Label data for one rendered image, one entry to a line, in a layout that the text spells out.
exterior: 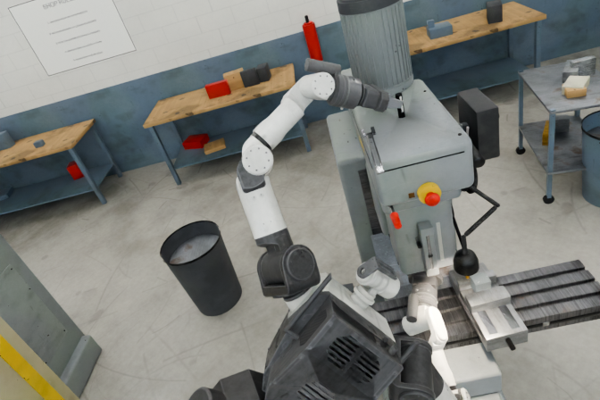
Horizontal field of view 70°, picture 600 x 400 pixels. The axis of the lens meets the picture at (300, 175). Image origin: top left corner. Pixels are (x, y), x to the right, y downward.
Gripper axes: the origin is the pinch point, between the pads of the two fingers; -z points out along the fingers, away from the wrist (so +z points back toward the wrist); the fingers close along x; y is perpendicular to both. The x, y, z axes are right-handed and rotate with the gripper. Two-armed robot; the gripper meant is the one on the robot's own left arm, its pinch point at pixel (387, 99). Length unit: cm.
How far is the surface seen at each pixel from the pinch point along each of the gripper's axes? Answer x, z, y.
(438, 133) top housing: 16.7, -8.0, -2.6
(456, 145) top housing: 23.2, -9.5, -3.3
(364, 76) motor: -19.2, -0.3, 2.0
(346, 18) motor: -21.4, 10.4, 17.7
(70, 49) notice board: -480, 158, -115
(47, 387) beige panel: -42, 93, -163
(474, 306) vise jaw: 12, -57, -67
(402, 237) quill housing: 6.8, -17.7, -42.2
